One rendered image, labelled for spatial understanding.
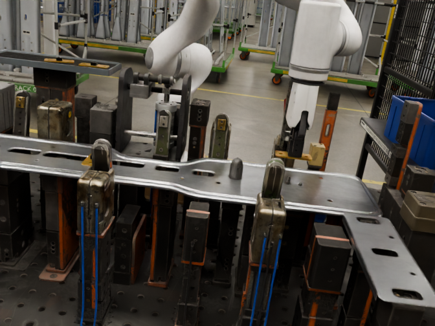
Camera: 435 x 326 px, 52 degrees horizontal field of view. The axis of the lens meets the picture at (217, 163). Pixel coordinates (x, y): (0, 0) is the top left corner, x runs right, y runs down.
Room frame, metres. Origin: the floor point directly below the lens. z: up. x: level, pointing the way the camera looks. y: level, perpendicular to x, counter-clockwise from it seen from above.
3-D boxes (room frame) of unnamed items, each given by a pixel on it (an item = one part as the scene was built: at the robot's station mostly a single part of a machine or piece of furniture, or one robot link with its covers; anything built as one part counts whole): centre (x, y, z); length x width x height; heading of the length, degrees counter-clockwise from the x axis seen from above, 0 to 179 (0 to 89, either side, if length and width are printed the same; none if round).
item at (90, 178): (0.80, 0.24, 0.87); 0.12 x 0.09 x 0.35; 179
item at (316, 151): (1.09, -0.25, 0.88); 0.04 x 0.04 x 0.36; 89
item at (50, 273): (0.98, 0.37, 0.84); 0.17 x 0.06 x 0.29; 179
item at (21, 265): (0.98, 0.50, 0.84); 0.13 x 0.11 x 0.29; 179
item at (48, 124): (1.14, 0.45, 0.89); 0.13 x 0.11 x 0.38; 179
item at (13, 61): (1.32, 0.52, 1.16); 0.37 x 0.14 x 0.02; 89
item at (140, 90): (1.18, 0.19, 0.94); 0.18 x 0.13 x 0.49; 89
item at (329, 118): (1.12, -0.28, 0.95); 0.03 x 0.01 x 0.50; 89
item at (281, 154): (0.97, -0.17, 1.08); 0.08 x 0.04 x 0.01; 89
